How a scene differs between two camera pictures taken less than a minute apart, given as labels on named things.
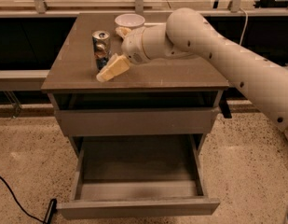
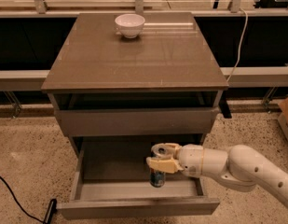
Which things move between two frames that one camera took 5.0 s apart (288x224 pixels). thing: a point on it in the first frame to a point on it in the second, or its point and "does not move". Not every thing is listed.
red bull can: (102, 47) to (157, 177)
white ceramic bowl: (130, 20) does not move
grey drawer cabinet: (178, 98) does not move
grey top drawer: (136, 121) does not move
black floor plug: (52, 209) does not move
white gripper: (132, 46) to (191, 160)
